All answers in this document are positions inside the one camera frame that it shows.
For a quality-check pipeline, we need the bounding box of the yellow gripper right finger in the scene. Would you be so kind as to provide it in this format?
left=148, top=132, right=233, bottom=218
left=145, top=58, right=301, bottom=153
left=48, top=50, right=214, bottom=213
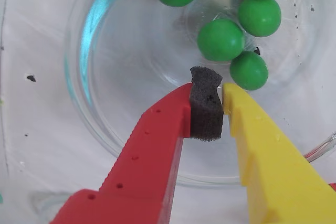
left=222, top=82, right=336, bottom=224

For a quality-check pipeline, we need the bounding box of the clear glass dish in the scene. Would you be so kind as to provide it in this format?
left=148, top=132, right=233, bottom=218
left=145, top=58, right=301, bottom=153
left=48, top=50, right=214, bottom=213
left=64, top=0, right=336, bottom=187

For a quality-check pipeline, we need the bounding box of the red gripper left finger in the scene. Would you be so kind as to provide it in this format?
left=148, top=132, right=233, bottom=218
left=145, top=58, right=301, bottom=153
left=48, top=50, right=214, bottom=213
left=49, top=66, right=224, bottom=224

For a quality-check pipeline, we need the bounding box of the white tablecloth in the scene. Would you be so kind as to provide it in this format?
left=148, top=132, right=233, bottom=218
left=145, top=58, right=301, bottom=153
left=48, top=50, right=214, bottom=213
left=0, top=0, right=336, bottom=224

